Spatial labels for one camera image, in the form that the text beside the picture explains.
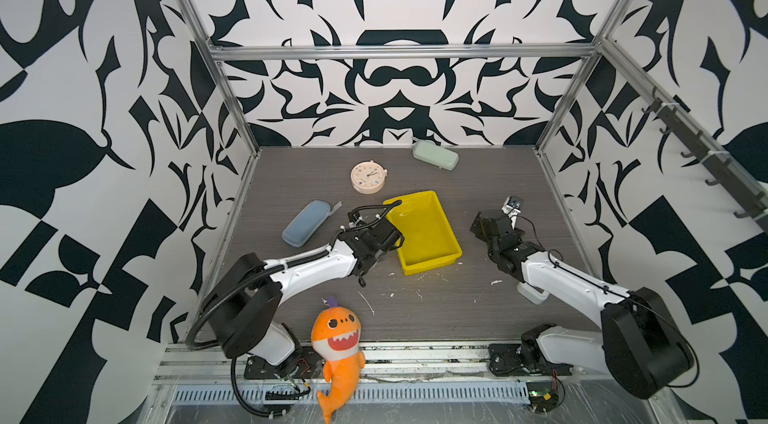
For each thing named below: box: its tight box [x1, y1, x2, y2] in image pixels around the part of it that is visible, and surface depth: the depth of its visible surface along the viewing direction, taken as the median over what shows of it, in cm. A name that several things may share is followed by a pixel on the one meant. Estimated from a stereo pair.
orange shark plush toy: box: [311, 296, 366, 424], surface depth 71 cm
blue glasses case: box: [282, 200, 343, 248], surface depth 99 cm
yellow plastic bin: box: [387, 190, 463, 276], surface depth 96 cm
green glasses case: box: [412, 140, 460, 171], surface depth 118 cm
